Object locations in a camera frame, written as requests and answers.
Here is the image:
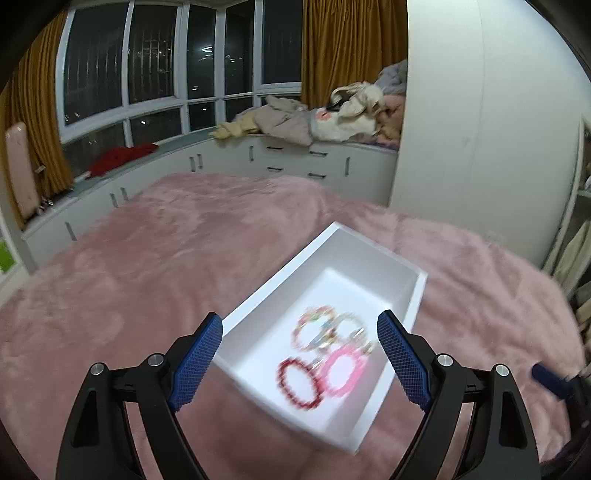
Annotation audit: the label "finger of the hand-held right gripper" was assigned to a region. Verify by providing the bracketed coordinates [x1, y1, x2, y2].
[531, 363, 591, 403]

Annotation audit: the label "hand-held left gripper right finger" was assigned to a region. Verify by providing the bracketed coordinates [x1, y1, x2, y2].
[377, 310, 541, 480]

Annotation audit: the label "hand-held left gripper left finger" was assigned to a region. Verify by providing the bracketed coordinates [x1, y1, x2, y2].
[55, 312, 223, 480]

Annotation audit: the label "pink bead bracelet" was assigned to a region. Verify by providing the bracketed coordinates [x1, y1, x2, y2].
[318, 345, 370, 396]

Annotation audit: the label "clear crystal bead bracelet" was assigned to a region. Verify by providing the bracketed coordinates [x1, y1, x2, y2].
[335, 313, 376, 354]

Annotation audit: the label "red bead bracelet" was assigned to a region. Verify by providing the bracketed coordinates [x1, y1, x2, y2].
[277, 357, 325, 409]

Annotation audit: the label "white rectangular storage box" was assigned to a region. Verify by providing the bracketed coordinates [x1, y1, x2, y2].
[210, 222, 428, 455]

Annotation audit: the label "pastel multicolour bead bracelet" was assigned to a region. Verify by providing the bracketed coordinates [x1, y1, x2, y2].
[291, 305, 341, 352]

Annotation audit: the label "pink fluffy blanket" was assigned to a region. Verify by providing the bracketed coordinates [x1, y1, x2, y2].
[0, 173, 583, 480]

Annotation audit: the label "hanging clothes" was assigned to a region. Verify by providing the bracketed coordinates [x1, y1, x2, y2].
[553, 222, 591, 302]

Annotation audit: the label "white low cabinet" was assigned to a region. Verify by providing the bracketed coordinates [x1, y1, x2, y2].
[21, 136, 400, 274]

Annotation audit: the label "green object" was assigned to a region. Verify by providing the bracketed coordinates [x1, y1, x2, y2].
[0, 239, 17, 274]

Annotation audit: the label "red cloth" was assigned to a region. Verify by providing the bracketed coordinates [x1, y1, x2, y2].
[88, 143, 160, 179]

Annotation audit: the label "white printed garment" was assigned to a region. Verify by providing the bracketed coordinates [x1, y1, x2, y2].
[309, 106, 378, 142]

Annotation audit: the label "pile of clothes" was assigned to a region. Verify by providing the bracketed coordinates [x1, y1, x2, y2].
[374, 60, 410, 149]

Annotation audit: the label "pink padded board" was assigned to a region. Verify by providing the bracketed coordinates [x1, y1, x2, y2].
[6, 121, 43, 220]

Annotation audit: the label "beige jacket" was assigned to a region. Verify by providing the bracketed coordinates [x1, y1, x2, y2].
[210, 95, 315, 147]

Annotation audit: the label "white wardrobe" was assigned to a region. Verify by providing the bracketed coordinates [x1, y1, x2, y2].
[388, 0, 591, 269]

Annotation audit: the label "mustard curtain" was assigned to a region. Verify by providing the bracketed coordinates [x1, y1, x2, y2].
[0, 9, 75, 219]
[301, 0, 410, 110]

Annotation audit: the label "large bay window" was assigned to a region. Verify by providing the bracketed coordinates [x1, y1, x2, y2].
[58, 0, 306, 145]

